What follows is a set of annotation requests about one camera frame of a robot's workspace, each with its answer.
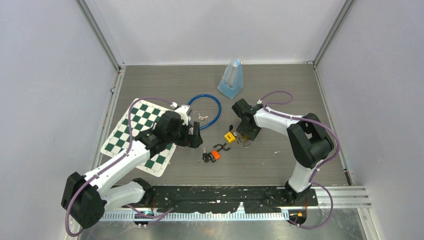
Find blue cable lock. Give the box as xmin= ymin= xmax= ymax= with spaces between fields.
xmin=188 ymin=93 xmax=223 ymax=130

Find yellow padlock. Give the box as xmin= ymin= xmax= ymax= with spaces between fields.
xmin=221 ymin=124 xmax=238 ymax=151

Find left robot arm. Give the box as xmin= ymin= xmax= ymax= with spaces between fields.
xmin=61 ymin=110 xmax=203 ymax=229

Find black headed key bunch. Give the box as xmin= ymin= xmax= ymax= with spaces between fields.
xmin=197 ymin=147 xmax=211 ymax=163

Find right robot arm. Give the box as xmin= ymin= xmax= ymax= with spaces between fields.
xmin=231 ymin=98 xmax=335 ymax=205

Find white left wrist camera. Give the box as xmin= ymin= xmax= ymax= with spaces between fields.
xmin=170 ymin=102 xmax=191 ymax=126

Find aluminium corner post left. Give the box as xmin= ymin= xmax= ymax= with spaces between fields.
xmin=75 ymin=0 xmax=123 ymax=72

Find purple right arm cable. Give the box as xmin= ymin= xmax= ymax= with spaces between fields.
xmin=258 ymin=90 xmax=341 ymax=183

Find blue translucent metronome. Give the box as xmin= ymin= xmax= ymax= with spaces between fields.
xmin=217 ymin=58 xmax=244 ymax=99

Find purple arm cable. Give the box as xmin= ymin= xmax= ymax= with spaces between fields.
xmin=258 ymin=90 xmax=341 ymax=183
xmin=64 ymin=96 xmax=175 ymax=238

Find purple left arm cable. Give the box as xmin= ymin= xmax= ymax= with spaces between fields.
xmin=64 ymin=96 xmax=175 ymax=238

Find aluminium corner post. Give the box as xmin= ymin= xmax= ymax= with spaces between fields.
xmin=307 ymin=0 xmax=356 ymax=70
xmin=75 ymin=0 xmax=123 ymax=72

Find green white chessboard mat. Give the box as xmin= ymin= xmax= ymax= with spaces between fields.
xmin=100 ymin=97 xmax=178 ymax=178

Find slotted cable duct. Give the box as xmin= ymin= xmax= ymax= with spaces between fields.
xmin=100 ymin=209 xmax=290 ymax=222

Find brass padlock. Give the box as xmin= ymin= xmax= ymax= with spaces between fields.
xmin=239 ymin=135 xmax=251 ymax=149

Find orange black padlock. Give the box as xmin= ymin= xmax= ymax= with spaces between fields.
xmin=208 ymin=144 xmax=224 ymax=163

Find aluminium corner post right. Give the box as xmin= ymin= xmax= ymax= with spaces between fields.
xmin=307 ymin=0 xmax=356 ymax=70

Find small silver keys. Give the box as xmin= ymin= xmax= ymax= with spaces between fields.
xmin=198 ymin=113 xmax=208 ymax=121

